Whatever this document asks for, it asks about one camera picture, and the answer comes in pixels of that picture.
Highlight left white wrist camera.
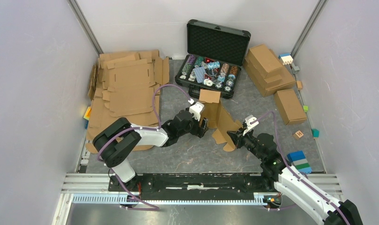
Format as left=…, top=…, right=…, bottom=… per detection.
left=188, top=98, right=205, bottom=121

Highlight orange yellow block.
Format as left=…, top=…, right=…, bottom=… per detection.
left=83, top=106, right=91, bottom=120

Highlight green small cube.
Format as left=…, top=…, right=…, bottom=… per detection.
left=303, top=105, right=309, bottom=113

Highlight teal cube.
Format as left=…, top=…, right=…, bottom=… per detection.
left=311, top=128, right=320, bottom=138

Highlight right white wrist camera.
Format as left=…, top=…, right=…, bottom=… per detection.
left=243, top=115, right=259, bottom=135

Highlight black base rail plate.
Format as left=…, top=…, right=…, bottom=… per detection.
left=125, top=173, right=282, bottom=202

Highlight grey small block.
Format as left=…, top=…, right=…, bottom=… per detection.
left=291, top=65, right=300, bottom=74

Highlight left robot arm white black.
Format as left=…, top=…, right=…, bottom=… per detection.
left=92, top=109, right=208, bottom=191

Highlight wooden letter H block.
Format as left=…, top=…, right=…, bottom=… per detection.
left=293, top=130, right=304, bottom=140

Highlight blue white toy block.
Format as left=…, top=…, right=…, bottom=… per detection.
left=278, top=53, right=293, bottom=65

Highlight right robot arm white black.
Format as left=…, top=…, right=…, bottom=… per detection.
left=227, top=128, right=363, bottom=225

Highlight black poker chip case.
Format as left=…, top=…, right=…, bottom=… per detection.
left=175, top=19, right=251, bottom=99

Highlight small wooden cube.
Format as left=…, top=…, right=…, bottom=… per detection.
left=296, top=81, right=303, bottom=90

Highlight small folded cardboard box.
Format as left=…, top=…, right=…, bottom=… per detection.
left=274, top=89, right=307, bottom=125

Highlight large folded cardboard box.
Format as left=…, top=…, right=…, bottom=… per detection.
left=243, top=53, right=296, bottom=97

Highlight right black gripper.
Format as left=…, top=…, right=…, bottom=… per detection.
left=226, top=126, right=264, bottom=161

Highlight blue green white block stack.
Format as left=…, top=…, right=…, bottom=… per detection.
left=287, top=151, right=312, bottom=174

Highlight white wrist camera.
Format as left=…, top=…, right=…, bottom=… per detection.
left=243, top=115, right=259, bottom=135
left=188, top=98, right=205, bottom=121

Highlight stack of flat cardboard sheets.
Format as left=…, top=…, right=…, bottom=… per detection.
left=86, top=50, right=170, bottom=142

